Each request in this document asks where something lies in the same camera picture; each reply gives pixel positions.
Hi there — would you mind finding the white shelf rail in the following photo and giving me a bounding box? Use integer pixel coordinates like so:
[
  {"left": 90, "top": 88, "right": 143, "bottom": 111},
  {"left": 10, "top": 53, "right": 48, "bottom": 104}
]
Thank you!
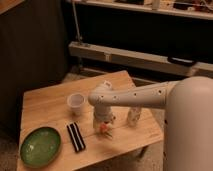
[{"left": 68, "top": 41, "right": 213, "bottom": 78}]

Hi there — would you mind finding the green plate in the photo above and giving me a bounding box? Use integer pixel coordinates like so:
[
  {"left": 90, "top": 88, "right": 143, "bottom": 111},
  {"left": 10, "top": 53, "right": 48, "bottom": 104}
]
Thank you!
[{"left": 20, "top": 127, "right": 61, "bottom": 168}]

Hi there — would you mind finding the black handle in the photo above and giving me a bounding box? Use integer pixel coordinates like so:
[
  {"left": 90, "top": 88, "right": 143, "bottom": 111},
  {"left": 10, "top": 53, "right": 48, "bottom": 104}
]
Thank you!
[{"left": 167, "top": 57, "right": 197, "bottom": 67}]

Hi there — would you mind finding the wooden table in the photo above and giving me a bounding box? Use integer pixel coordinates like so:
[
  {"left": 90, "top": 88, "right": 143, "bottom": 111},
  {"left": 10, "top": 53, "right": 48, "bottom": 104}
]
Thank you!
[{"left": 17, "top": 71, "right": 163, "bottom": 171}]

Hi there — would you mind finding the black striped rectangular block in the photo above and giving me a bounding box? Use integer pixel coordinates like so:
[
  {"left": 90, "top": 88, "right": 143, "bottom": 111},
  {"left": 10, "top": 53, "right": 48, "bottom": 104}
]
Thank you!
[{"left": 67, "top": 123, "right": 86, "bottom": 153}]

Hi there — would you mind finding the white plastic bottle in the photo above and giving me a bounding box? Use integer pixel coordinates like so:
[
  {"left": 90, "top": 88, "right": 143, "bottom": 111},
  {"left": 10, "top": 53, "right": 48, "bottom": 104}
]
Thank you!
[{"left": 127, "top": 107, "right": 142, "bottom": 127}]

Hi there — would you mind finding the orange pepper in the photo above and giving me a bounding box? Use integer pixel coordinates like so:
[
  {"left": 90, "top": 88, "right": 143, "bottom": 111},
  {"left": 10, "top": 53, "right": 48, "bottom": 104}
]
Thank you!
[{"left": 100, "top": 123, "right": 112, "bottom": 137}]

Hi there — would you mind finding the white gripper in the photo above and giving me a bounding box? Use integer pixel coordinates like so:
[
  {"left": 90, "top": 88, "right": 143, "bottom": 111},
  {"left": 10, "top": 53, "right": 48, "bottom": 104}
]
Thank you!
[{"left": 93, "top": 106, "right": 115, "bottom": 133}]

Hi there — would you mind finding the metal pole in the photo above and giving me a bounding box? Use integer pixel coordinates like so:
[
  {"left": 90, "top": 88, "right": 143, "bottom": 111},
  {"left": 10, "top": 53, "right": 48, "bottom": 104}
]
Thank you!
[{"left": 72, "top": 0, "right": 82, "bottom": 45}]

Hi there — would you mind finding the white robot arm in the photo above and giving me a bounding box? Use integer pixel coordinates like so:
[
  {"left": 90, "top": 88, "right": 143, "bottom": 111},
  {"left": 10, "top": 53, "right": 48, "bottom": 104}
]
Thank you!
[{"left": 88, "top": 76, "right": 213, "bottom": 171}]

